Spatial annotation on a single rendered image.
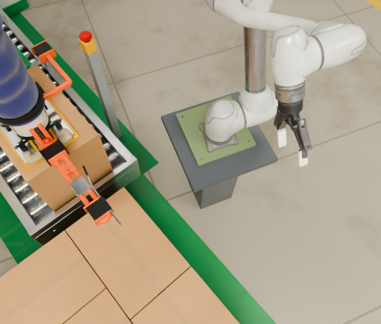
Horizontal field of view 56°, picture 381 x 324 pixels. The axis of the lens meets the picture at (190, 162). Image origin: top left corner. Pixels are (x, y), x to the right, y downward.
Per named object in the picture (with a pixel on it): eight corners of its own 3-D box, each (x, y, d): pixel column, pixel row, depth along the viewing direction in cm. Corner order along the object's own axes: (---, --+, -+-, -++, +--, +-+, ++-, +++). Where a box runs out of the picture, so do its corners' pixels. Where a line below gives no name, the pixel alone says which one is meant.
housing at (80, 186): (71, 188, 151) (68, 184, 147) (85, 179, 153) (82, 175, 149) (80, 200, 149) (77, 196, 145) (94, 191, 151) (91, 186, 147)
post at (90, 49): (111, 134, 287) (78, 39, 198) (117, 129, 289) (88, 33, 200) (115, 139, 285) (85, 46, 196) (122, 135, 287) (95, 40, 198)
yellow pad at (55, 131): (27, 104, 183) (24, 98, 179) (45, 94, 186) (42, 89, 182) (62, 148, 172) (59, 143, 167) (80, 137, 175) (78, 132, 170)
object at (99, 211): (85, 211, 146) (82, 207, 142) (100, 200, 149) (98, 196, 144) (97, 227, 143) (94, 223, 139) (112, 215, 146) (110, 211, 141)
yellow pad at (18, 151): (-7, 124, 177) (-12, 118, 173) (11, 114, 180) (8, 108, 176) (27, 171, 166) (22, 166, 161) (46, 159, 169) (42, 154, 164)
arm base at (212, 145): (225, 110, 204) (226, 105, 199) (239, 143, 195) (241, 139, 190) (195, 119, 202) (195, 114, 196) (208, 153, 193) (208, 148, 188)
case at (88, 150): (2, 141, 219) (-32, 101, 184) (59, 107, 232) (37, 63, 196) (54, 211, 199) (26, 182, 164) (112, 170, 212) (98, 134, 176)
